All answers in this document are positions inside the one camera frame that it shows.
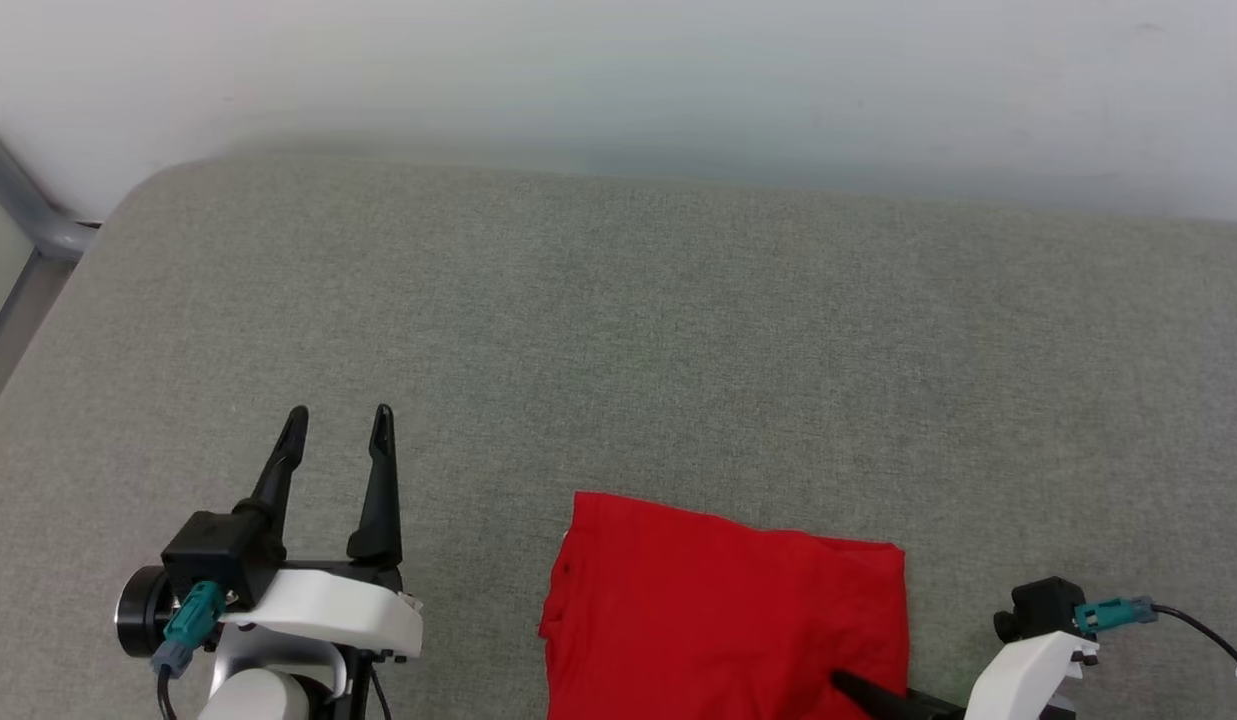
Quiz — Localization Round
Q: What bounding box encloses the grey metal tube frame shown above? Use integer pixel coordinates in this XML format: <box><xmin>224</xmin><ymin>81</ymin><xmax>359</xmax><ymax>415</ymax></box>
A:
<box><xmin>0</xmin><ymin>118</ymin><xmax>101</xmax><ymax>413</ymax></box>

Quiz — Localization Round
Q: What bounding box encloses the teal camera connector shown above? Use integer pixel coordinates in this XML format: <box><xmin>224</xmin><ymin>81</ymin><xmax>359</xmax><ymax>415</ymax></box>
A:
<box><xmin>1074</xmin><ymin>596</ymin><xmax>1160</xmax><ymax>635</ymax></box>
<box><xmin>152</xmin><ymin>580</ymin><xmax>228</xmax><ymax>678</ymax></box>

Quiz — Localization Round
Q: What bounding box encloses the thin black left gripper cable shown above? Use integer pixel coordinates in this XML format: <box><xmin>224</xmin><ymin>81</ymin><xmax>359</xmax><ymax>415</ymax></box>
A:
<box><xmin>366</xmin><ymin>658</ymin><xmax>395</xmax><ymax>720</ymax></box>

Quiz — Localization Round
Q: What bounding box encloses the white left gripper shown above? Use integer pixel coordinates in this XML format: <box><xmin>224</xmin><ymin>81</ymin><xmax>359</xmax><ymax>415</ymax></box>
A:
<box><xmin>221</xmin><ymin>403</ymin><xmax>425</xmax><ymax>661</ymax></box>

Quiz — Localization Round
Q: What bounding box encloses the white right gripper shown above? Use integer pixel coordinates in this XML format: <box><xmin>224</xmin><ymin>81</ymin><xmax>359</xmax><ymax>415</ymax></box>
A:
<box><xmin>830</xmin><ymin>629</ymin><xmax>1100</xmax><ymax>720</ymax></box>

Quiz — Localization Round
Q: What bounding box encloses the black right camera cable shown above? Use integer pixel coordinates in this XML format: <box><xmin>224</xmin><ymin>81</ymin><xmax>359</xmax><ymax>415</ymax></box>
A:
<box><xmin>1152</xmin><ymin>603</ymin><xmax>1237</xmax><ymax>673</ymax></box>

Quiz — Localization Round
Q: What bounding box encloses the teal left camera connector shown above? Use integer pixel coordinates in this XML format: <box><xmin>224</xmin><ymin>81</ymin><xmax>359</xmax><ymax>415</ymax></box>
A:
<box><xmin>152</xmin><ymin>580</ymin><xmax>228</xmax><ymax>678</ymax></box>

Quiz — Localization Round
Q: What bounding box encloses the red garment with white sleeves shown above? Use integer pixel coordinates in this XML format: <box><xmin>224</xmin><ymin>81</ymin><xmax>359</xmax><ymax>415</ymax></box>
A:
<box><xmin>537</xmin><ymin>490</ymin><xmax>910</xmax><ymax>720</ymax></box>

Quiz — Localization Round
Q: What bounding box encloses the teal right camera connector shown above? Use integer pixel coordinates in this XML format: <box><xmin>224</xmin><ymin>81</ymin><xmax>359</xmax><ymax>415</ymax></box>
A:
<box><xmin>1074</xmin><ymin>596</ymin><xmax>1160</xmax><ymax>635</ymax></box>

